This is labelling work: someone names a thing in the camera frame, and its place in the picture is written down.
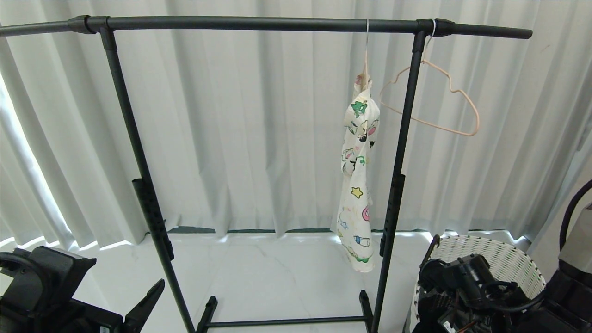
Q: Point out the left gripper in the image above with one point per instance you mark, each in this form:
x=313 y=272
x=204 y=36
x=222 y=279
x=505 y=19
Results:
x=55 y=319

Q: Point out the cream printed garment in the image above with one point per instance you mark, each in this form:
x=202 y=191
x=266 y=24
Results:
x=356 y=185

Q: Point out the pink clothes hanger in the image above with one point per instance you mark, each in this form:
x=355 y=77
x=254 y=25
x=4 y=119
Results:
x=455 y=90
x=366 y=60

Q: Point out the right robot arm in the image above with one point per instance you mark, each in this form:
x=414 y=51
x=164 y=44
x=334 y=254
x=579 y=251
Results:
x=471 y=282

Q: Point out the black clothes rack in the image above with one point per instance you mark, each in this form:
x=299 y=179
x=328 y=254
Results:
x=254 y=23

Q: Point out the white laundry basket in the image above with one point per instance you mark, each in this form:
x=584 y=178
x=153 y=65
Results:
x=499 y=259

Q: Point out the white curtain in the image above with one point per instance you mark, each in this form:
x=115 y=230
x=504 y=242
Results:
x=254 y=129

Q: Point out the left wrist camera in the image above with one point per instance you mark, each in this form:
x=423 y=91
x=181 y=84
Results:
x=51 y=273

